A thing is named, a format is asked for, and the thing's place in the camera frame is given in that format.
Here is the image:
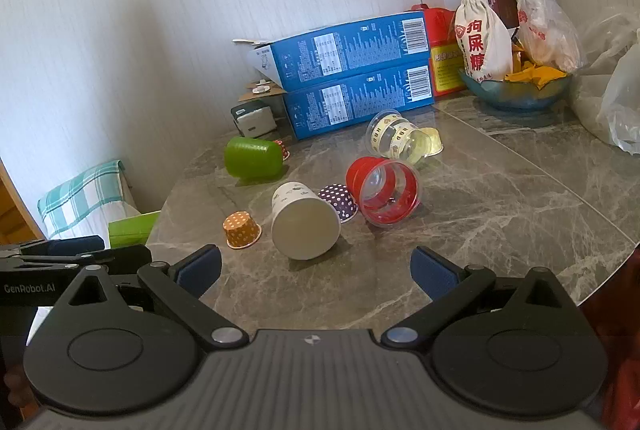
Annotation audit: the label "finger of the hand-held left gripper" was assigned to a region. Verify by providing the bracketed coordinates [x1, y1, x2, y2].
[19, 235, 105, 259]
[65, 245, 153, 276]

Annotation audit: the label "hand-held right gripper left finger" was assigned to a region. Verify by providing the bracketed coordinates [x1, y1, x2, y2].
[52, 244, 250, 354]

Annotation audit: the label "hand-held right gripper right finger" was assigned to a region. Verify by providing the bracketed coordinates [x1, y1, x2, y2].
[380, 245, 584, 354]

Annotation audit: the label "white paper cup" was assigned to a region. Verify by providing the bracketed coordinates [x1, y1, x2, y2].
[271, 181, 342, 260]

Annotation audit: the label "orange polka dot paper cup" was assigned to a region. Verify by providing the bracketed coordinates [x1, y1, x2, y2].
[223, 211, 263, 250]

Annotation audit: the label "red clear plastic cup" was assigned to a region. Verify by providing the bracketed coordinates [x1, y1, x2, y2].
[345, 155, 423, 229]

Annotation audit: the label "purple polka dot paper cup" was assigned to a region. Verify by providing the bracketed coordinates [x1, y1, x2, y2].
[318, 183, 359, 223]

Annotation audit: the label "green plastic cup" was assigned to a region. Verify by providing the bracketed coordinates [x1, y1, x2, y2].
[224, 136, 287, 184]

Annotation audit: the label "small yellow cup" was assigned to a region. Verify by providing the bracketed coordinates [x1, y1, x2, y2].
[419, 127, 445, 157]

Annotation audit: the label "clear labelled plastic cup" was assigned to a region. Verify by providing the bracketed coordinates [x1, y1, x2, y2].
[367, 109, 432, 166]

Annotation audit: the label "green box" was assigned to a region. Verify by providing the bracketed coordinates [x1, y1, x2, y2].
[108, 210, 162, 248]

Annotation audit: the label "small white device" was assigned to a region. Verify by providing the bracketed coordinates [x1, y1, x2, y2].
[230, 102, 279, 137]

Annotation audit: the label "blue cardboard box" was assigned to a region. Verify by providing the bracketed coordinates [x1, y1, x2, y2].
[231, 10, 431, 92]
[282, 63, 435, 141]

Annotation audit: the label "brown cardboard piece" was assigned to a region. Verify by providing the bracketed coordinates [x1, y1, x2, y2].
[237, 79, 287, 104]

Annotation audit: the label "red cloth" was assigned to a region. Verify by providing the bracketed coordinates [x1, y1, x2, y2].
[577, 244, 640, 430]

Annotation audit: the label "blue glass bowl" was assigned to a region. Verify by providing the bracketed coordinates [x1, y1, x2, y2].
[458, 67, 574, 112]

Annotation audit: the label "red box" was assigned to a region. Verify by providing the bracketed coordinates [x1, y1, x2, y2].
[411, 3, 471, 98]

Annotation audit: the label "yellow snack packets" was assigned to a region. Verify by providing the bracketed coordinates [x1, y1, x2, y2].
[504, 38, 569, 90]

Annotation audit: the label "clear plastic bag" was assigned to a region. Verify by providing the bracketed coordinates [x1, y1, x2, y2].
[569, 4, 640, 156]

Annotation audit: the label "white printed plastic bag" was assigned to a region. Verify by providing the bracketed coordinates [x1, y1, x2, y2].
[514, 0, 586, 72]

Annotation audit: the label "white cloth drawstring bag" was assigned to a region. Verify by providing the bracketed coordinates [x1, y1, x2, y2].
[453, 0, 514, 82]

